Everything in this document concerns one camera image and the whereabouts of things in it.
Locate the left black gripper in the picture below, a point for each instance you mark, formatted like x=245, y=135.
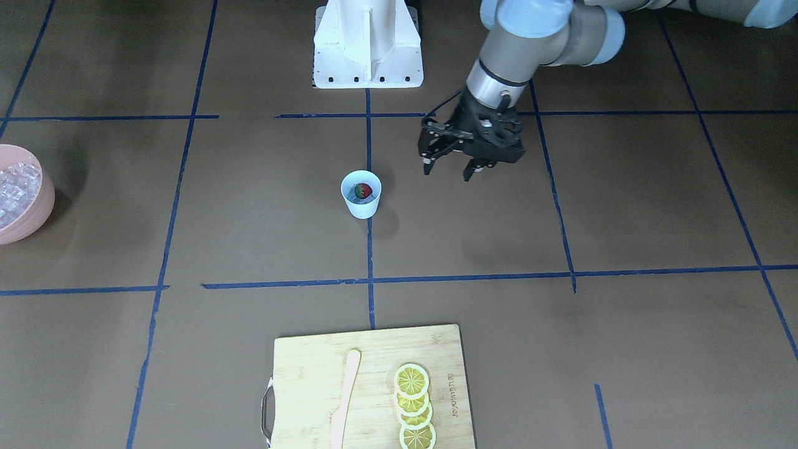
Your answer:
x=464, y=116

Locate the red strawberry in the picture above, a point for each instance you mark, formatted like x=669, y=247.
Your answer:
x=362, y=191

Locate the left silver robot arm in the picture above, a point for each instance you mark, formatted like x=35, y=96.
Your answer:
x=524, y=36

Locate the light blue cup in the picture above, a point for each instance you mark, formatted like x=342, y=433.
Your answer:
x=361, y=176

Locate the clear ice cube pile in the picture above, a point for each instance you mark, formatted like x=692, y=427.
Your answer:
x=20, y=183

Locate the white mounting pole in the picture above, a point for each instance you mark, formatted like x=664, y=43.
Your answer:
x=367, y=45

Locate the lemon slices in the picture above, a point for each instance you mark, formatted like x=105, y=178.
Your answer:
x=412, y=385

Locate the wooden cutting board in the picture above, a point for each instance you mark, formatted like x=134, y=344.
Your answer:
x=305, y=387

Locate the yellow plastic knife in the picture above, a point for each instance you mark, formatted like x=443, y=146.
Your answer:
x=338, y=420

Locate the pink bowl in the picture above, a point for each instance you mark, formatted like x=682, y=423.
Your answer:
x=41, y=207

